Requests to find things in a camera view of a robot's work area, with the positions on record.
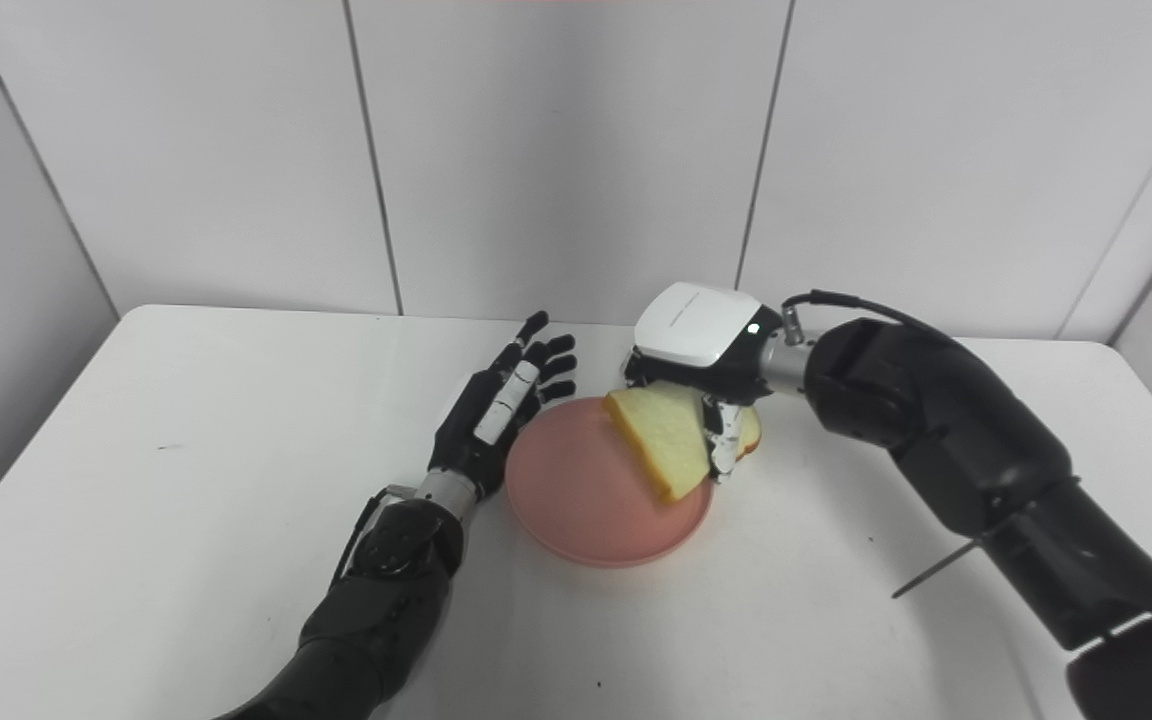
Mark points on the slice of white bread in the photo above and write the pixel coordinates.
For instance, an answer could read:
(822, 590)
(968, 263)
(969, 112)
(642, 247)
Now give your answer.
(666, 435)

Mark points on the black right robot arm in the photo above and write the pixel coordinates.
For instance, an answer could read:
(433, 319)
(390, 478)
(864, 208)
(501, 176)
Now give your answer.
(936, 420)

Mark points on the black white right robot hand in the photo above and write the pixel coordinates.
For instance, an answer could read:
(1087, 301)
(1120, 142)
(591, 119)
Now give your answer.
(696, 325)

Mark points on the pink round plate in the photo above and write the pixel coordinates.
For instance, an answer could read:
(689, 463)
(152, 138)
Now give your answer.
(576, 500)

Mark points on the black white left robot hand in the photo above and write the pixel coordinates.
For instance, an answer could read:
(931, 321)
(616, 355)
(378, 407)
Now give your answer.
(466, 430)

